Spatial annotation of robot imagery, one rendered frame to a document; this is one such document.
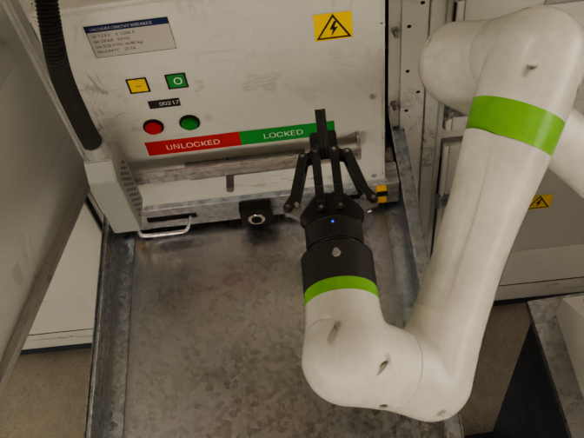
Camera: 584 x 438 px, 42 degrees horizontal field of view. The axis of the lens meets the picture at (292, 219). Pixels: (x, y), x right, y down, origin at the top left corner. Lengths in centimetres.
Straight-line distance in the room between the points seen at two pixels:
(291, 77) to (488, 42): 33
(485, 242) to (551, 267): 124
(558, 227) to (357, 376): 121
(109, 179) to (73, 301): 96
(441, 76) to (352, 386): 47
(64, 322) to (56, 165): 79
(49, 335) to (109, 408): 98
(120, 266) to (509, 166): 81
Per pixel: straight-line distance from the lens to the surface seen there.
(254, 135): 130
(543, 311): 151
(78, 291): 209
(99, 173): 122
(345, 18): 113
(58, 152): 157
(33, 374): 246
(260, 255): 144
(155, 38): 115
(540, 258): 213
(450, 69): 109
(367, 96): 125
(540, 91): 97
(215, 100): 123
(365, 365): 86
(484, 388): 224
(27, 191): 148
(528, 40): 98
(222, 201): 143
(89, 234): 185
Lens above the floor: 206
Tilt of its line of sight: 55 degrees down
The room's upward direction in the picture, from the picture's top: 10 degrees counter-clockwise
